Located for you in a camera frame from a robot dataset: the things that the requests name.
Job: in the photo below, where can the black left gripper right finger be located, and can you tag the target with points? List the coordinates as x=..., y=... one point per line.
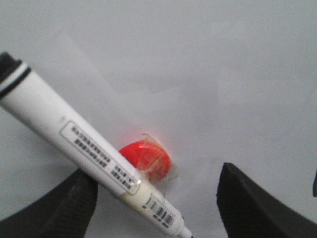
x=248, y=211

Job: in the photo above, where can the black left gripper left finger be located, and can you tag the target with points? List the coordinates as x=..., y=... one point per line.
x=64, y=212

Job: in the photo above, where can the red round magnet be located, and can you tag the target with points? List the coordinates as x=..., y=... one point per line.
x=151, y=159

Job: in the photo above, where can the white whiteboard marker pen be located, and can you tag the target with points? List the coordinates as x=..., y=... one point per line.
x=25, y=95

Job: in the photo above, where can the white whiteboard with aluminium frame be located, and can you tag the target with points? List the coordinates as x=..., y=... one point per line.
x=213, y=81

